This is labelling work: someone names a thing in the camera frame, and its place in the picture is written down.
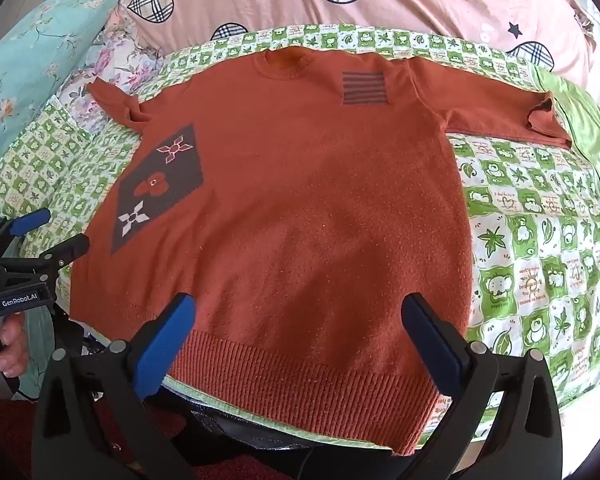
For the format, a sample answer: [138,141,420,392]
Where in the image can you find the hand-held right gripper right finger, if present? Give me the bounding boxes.
[401,292,566,480]

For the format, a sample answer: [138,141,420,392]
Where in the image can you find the orange knit sweater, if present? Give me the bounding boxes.
[70,46,573,456]

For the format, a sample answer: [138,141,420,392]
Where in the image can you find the black glossy seat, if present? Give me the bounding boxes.
[165,390,431,480]

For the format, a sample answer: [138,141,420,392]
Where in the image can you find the green checked printed blanket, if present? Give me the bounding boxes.
[0,24,600,453]

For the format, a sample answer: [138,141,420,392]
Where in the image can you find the plain green cloth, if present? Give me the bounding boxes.
[530,67,600,233]

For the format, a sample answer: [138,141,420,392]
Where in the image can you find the pink quilt with plaid hearts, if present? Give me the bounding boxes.
[115,0,598,106]

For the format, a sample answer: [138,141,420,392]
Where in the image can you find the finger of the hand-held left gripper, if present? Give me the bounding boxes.
[34,234,90,281]
[0,208,51,248]

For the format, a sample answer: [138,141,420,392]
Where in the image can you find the person's left hand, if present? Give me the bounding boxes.
[0,311,31,391]

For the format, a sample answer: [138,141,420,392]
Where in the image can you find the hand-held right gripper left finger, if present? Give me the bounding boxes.
[32,292,198,480]

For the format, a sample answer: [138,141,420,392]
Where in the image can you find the pink purple floral pillow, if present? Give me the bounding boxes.
[55,10,181,133]

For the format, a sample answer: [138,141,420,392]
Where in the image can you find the teal floral pillow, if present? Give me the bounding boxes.
[0,0,141,171]

